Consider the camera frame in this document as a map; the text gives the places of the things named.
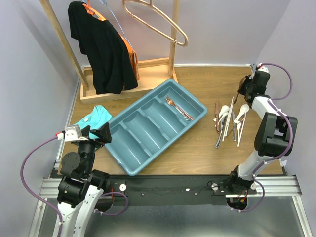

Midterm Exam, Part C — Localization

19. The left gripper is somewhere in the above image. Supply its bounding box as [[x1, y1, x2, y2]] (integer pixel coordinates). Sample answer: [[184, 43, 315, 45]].
[[78, 121, 112, 176]]

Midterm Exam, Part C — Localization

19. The copper knife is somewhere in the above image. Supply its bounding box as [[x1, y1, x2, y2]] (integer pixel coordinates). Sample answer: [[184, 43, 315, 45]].
[[215, 100, 220, 133]]

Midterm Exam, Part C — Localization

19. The silver fork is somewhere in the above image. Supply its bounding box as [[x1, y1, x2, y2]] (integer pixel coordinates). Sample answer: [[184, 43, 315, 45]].
[[168, 101, 192, 121]]

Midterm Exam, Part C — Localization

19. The silver knife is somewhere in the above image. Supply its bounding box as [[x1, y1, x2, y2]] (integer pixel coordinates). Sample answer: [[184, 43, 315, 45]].
[[220, 116, 228, 140]]

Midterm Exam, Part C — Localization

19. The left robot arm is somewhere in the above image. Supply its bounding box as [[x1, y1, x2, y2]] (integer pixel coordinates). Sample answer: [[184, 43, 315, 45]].
[[54, 122, 112, 237]]

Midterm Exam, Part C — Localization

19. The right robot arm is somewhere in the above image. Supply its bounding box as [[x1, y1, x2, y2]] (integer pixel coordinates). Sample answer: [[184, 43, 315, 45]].
[[226, 67, 298, 194]]

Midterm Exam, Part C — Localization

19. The teal folded t-shirt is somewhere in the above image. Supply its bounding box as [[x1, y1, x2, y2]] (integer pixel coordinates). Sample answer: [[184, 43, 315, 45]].
[[74, 105, 112, 152]]

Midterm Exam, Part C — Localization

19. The large white ceramic spoon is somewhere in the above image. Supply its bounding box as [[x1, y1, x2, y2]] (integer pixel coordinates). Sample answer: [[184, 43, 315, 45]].
[[234, 104, 250, 124]]

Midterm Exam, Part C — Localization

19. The white chopstick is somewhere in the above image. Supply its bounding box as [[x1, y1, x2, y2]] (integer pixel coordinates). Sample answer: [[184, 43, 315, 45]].
[[232, 111, 237, 142], [237, 114, 246, 147], [222, 97, 234, 142]]

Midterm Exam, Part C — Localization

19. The white ceramic spoon left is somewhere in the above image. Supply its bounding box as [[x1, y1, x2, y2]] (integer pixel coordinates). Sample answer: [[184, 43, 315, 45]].
[[213, 105, 230, 122]]

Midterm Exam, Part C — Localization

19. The small white spoon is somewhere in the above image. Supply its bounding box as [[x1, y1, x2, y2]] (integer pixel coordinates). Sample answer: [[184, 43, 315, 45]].
[[234, 118, 244, 130]]

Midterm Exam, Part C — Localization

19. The blue-grey plastic cutlery tray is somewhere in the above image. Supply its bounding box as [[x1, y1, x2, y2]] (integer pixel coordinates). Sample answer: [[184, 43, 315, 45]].
[[105, 79, 208, 176]]

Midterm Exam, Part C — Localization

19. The black t-shirt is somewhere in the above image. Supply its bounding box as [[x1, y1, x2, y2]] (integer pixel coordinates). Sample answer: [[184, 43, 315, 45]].
[[68, 1, 138, 94]]

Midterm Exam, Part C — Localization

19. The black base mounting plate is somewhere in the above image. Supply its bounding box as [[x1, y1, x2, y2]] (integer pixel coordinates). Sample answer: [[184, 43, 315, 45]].
[[95, 174, 239, 207]]

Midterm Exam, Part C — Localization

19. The wooden clothes rack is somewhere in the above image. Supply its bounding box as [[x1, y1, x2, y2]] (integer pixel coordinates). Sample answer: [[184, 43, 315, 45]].
[[40, 0, 177, 104]]

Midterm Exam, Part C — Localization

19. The orange garment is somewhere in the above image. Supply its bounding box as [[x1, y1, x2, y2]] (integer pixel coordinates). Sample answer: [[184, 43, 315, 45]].
[[121, 35, 140, 81]]

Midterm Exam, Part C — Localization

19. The orange plastic hanger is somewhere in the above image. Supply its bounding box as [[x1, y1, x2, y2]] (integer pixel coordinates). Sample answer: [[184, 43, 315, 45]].
[[82, 0, 106, 21]]

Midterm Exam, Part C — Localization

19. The copper metal hanger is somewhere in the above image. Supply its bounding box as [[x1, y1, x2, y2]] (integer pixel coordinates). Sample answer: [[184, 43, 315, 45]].
[[122, 0, 189, 47]]

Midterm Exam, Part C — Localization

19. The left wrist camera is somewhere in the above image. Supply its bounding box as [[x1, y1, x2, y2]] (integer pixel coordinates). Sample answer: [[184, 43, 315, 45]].
[[55, 125, 88, 142]]

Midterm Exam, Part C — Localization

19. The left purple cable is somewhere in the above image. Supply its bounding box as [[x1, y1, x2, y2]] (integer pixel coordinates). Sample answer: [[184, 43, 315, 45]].
[[20, 134, 64, 237]]

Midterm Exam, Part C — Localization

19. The aluminium frame rail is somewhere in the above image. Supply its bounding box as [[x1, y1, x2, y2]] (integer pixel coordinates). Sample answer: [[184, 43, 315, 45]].
[[30, 175, 313, 237]]

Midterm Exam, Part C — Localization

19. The blue wire hanger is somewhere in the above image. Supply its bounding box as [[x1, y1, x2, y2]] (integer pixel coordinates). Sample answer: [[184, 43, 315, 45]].
[[99, 0, 133, 49]]

